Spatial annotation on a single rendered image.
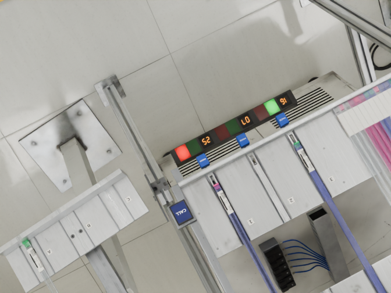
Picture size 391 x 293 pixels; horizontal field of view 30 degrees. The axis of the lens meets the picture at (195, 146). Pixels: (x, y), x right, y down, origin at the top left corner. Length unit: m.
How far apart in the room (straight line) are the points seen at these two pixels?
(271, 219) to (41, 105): 0.95
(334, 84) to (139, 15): 0.69
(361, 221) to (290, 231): 0.23
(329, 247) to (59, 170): 0.94
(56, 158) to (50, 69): 0.31
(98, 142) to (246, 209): 0.85
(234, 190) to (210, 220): 0.09
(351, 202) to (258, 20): 0.72
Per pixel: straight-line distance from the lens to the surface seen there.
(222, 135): 1.81
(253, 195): 1.76
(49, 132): 2.42
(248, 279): 2.14
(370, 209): 2.19
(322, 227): 2.08
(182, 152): 1.80
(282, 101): 1.84
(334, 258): 2.16
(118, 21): 2.33
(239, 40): 2.47
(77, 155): 2.33
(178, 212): 1.71
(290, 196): 1.77
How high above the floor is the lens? 2.18
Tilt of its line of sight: 58 degrees down
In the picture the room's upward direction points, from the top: 146 degrees clockwise
